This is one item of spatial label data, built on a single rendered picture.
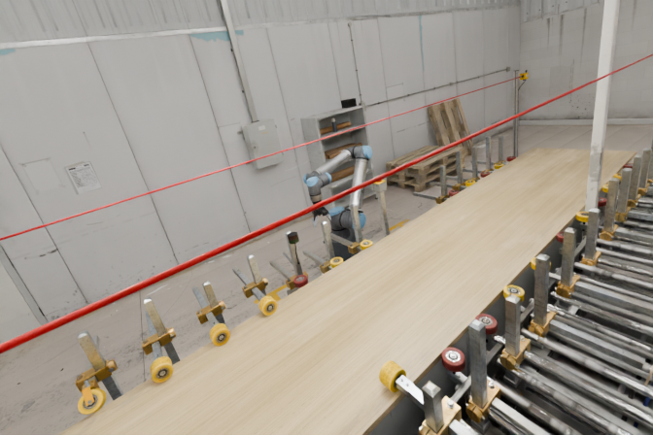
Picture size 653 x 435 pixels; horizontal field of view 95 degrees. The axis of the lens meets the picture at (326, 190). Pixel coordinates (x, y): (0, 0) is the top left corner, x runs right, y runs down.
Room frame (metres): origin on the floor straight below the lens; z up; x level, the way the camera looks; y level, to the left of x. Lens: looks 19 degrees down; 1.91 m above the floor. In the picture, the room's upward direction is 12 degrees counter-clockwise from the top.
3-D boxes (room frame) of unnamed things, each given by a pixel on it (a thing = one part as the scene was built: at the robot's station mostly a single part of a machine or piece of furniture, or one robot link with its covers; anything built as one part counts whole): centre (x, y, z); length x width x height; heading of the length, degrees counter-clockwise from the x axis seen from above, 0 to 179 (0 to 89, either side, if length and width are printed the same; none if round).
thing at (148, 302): (1.19, 0.90, 0.93); 0.03 x 0.03 x 0.48; 32
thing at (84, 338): (1.05, 1.11, 0.92); 0.03 x 0.03 x 0.48; 32
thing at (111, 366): (1.04, 1.13, 0.95); 0.13 x 0.06 x 0.05; 122
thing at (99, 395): (0.92, 1.07, 0.93); 0.09 x 0.08 x 0.09; 32
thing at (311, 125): (4.64, -0.33, 0.78); 0.90 x 0.45 x 1.55; 120
